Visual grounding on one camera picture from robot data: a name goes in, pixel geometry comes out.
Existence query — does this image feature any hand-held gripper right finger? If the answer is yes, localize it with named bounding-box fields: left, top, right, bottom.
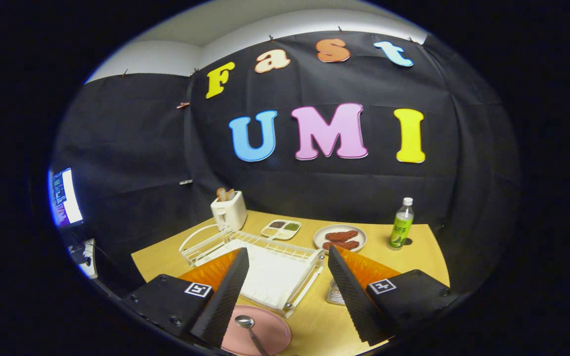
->
left=328, top=246, right=461, bottom=347

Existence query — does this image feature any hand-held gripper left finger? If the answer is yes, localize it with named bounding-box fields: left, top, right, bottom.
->
left=124, top=247, right=250, bottom=347

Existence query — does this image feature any metal wire basket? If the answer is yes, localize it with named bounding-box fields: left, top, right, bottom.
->
left=326, top=278, right=347, bottom=306

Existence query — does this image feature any metal spoon with dark handle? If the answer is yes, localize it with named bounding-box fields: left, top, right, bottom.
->
left=235, top=315, right=272, bottom=356

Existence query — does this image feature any white dish rack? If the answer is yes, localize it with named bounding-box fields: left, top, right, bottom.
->
left=179, top=224, right=325, bottom=318

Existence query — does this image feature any pink plate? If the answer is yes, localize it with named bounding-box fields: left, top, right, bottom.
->
left=221, top=305, right=292, bottom=356

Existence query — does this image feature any white sausage plate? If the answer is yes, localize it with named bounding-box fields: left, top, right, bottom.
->
left=313, top=224, right=367, bottom=254

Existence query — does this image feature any brown sausage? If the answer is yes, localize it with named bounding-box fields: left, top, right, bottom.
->
left=325, top=230, right=359, bottom=242
left=322, top=240, right=360, bottom=251

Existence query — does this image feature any white seasoning tray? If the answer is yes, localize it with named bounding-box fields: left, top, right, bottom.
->
left=261, top=219, right=301, bottom=241

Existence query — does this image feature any white toaster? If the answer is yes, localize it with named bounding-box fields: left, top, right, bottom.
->
left=210, top=190, right=247, bottom=231

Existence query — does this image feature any green label drink bottle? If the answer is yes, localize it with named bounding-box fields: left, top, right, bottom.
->
left=388, top=197, right=415, bottom=250

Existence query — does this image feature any black backdrop cloth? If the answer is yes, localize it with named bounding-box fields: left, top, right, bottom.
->
left=50, top=31, right=521, bottom=297

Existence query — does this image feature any white power strip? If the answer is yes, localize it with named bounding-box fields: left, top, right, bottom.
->
left=69, top=239, right=98, bottom=280

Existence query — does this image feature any computer monitor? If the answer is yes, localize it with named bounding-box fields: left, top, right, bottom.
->
left=47, top=167, right=85, bottom=229

